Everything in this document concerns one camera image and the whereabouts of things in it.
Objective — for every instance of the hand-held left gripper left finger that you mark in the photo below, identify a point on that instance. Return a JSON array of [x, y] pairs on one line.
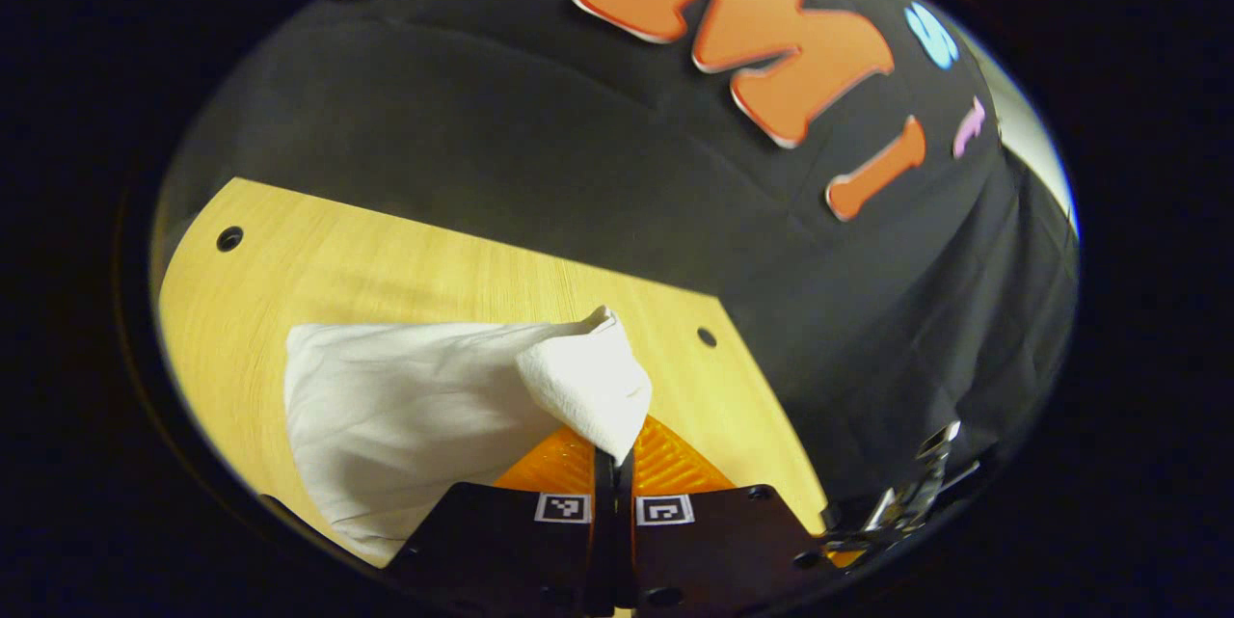
[[511, 560]]

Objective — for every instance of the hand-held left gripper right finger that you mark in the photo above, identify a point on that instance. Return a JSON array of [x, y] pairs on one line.
[[713, 560]]

